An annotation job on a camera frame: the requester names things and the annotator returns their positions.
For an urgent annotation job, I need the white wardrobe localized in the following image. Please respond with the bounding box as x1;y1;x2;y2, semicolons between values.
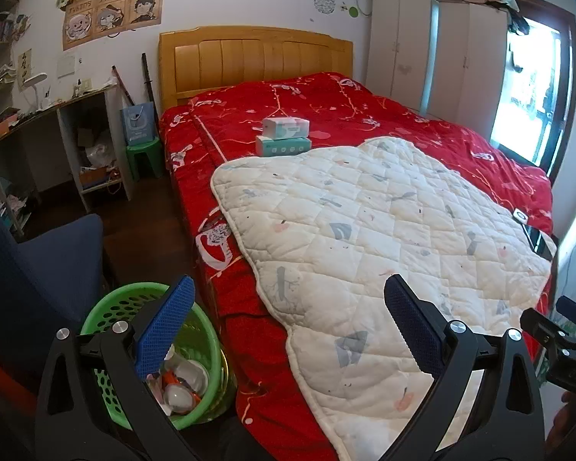
365;0;510;121

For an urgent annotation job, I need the dark blue chair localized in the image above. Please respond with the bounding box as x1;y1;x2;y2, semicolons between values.
0;177;106;380

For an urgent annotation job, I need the green plastic stool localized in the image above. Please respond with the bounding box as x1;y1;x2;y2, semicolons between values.
126;138;164;181

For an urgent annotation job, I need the black smartphone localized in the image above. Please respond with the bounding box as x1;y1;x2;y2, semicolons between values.
523;223;555;261

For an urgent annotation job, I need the white tissue box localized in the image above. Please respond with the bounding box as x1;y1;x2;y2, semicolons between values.
262;116;310;140

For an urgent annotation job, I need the clear round plastic container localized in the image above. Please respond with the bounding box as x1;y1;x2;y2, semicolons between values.
173;359;210;395

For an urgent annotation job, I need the white quilted mat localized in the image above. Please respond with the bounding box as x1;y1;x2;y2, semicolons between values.
210;137;558;461

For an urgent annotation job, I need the white desk lamp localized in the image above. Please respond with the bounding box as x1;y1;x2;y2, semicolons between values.
22;73;51;111

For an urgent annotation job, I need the red wooden stick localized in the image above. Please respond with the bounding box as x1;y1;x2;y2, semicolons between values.
111;65;135;106

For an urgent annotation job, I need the three-portrait wall poster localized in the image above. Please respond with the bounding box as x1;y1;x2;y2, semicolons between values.
62;0;166;51

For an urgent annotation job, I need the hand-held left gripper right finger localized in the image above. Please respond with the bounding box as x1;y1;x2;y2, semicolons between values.
384;274;548;461

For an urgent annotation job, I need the teal tissue box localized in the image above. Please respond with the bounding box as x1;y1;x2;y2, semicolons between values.
255;135;313;157

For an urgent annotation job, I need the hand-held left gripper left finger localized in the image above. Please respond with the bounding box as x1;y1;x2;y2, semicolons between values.
35;276;197;461

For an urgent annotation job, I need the wall bookshelf with books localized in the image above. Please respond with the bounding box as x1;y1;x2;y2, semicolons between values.
0;0;25;97

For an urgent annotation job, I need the green plastic basket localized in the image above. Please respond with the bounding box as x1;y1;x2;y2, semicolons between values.
79;282;238;430

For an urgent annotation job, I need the brown framed doorway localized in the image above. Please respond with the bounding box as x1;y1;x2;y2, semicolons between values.
490;0;576;183

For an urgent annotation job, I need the blue paper bag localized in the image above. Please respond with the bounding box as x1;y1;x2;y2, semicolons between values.
120;103;155;146

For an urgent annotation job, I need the wooden bed headboard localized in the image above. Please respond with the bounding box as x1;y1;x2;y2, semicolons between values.
158;26;355;111

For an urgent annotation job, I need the white desk with shelves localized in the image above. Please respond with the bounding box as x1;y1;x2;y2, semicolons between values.
0;81;135;238

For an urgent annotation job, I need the clear plastic cup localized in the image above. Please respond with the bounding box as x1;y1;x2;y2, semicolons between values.
164;384;202;415

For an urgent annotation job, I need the red patterned blanket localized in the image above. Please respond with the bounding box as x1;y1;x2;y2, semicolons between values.
159;72;555;461

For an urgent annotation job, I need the dark sheathed sword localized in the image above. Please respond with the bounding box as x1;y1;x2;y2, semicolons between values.
141;53;157;106

